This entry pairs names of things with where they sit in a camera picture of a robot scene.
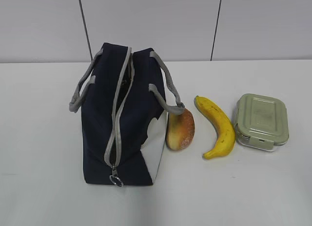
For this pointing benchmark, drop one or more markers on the yellow banana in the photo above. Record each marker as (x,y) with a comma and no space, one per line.
(222,124)

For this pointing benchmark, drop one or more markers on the orange yellow mango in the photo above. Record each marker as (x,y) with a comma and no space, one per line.
(180,130)

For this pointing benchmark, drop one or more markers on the navy blue lunch bag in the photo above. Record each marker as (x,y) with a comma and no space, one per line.
(124,98)

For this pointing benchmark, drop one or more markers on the green lidded glass container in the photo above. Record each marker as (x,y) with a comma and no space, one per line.
(261,122)

